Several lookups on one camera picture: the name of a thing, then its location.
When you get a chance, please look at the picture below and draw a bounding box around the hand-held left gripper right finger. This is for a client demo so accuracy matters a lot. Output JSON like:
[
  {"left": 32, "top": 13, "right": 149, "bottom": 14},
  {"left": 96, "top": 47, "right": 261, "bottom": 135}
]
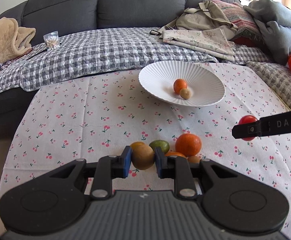
[{"left": 154, "top": 147, "right": 238, "bottom": 201}]

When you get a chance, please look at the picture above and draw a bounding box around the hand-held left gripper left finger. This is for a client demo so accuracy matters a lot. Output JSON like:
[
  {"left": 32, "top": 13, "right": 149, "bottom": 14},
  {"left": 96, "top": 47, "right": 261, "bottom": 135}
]
[{"left": 50, "top": 146, "right": 133, "bottom": 201}]

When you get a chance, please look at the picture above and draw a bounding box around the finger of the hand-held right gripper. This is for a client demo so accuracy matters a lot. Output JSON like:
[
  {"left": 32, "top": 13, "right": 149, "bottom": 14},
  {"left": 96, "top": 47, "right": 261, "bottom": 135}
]
[{"left": 232, "top": 119, "right": 262, "bottom": 140}]

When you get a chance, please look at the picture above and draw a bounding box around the red tomato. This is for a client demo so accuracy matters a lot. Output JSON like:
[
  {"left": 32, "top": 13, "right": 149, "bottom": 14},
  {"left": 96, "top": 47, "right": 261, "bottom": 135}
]
[{"left": 238, "top": 115, "right": 258, "bottom": 141}]

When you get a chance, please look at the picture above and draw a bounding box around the brown kiwi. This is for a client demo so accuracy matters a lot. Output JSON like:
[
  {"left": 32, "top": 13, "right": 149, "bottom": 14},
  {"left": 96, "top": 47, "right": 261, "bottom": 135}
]
[{"left": 132, "top": 144, "right": 155, "bottom": 170}]

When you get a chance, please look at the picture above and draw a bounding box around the small yellow fruit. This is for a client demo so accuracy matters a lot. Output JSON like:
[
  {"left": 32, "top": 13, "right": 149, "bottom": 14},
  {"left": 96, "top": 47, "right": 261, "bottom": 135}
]
[{"left": 130, "top": 141, "right": 146, "bottom": 152}]

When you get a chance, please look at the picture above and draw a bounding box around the small orange green fruit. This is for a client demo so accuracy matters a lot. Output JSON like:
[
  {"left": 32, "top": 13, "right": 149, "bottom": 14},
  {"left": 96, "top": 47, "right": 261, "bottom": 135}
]
[{"left": 165, "top": 151, "right": 187, "bottom": 159}]

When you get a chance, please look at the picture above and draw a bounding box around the green round fruit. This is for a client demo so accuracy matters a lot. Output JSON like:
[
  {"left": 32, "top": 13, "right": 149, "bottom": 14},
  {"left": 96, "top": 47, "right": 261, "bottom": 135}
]
[{"left": 149, "top": 140, "right": 170, "bottom": 154}]

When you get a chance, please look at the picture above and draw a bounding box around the large orange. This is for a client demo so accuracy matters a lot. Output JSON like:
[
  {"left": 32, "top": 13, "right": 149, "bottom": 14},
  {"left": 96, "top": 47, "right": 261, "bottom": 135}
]
[{"left": 175, "top": 133, "right": 202, "bottom": 157}]

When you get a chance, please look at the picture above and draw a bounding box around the white ribbed bowl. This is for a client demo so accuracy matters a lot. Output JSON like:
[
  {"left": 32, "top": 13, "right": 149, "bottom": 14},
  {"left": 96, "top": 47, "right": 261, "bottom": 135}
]
[{"left": 138, "top": 60, "right": 226, "bottom": 107}]

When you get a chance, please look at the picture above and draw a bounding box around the grey woven blanket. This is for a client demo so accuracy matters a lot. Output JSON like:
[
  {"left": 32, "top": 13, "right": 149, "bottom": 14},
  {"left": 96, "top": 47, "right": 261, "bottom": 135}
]
[{"left": 245, "top": 61, "right": 291, "bottom": 110}]

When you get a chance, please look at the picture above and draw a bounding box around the cherry print tablecloth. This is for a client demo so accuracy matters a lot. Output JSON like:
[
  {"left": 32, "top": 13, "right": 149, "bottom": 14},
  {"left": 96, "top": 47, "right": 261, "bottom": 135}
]
[{"left": 0, "top": 62, "right": 291, "bottom": 233}]

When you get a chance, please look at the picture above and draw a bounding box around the small orange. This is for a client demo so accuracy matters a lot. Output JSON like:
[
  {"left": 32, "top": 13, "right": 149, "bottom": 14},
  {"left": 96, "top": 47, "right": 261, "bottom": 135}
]
[{"left": 173, "top": 79, "right": 188, "bottom": 93}]

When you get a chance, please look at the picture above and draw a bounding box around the red cushion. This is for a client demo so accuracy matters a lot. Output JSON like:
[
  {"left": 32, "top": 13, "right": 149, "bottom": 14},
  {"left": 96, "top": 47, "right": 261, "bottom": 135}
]
[{"left": 233, "top": 37, "right": 258, "bottom": 47}]

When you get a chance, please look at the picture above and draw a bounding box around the grey hoodie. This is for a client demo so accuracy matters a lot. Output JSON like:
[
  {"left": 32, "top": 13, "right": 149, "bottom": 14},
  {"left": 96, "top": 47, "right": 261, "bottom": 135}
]
[{"left": 243, "top": 0, "right": 291, "bottom": 65}]

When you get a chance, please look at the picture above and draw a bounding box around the folded floral cloth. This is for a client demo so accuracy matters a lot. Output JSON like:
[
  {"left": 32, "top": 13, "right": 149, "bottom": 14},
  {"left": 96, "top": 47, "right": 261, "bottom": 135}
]
[{"left": 162, "top": 29, "right": 236, "bottom": 62}]

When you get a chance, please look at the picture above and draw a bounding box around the patterned striped pillow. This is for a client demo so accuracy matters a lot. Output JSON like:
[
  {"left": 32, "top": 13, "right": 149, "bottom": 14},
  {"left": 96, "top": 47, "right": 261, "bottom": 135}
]
[{"left": 212, "top": 0, "right": 266, "bottom": 44}]

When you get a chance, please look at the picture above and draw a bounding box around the grey checkered blanket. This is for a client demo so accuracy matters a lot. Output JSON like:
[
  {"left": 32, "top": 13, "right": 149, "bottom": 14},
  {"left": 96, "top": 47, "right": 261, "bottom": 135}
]
[{"left": 0, "top": 26, "right": 273, "bottom": 97}]

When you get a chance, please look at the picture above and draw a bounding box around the beige canvas bag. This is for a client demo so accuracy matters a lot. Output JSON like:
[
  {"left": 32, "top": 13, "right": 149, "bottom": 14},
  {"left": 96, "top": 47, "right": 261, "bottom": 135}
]
[{"left": 150, "top": 0, "right": 238, "bottom": 40}]

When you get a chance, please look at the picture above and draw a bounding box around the dark pen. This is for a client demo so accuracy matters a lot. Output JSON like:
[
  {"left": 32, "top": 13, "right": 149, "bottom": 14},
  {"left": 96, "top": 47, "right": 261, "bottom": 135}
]
[{"left": 26, "top": 50, "right": 48, "bottom": 60}]

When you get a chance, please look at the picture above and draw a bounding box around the clear cotton swab box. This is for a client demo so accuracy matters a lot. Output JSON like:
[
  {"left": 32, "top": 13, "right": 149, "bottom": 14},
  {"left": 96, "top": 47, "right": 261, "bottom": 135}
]
[{"left": 43, "top": 31, "right": 60, "bottom": 50}]

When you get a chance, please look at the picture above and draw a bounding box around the brown stick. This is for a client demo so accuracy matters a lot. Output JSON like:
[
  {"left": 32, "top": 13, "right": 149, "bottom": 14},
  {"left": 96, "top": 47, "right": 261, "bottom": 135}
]
[{"left": 10, "top": 47, "right": 33, "bottom": 62}]

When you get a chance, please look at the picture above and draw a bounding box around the dark grey sofa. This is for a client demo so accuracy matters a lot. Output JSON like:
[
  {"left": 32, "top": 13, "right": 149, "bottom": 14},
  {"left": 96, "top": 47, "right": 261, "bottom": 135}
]
[{"left": 0, "top": 0, "right": 243, "bottom": 138}]

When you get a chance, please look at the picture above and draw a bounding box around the beige fleece blanket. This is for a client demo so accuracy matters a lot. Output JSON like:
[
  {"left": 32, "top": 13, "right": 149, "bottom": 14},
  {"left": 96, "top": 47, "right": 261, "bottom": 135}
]
[{"left": 0, "top": 17, "right": 36, "bottom": 73}]

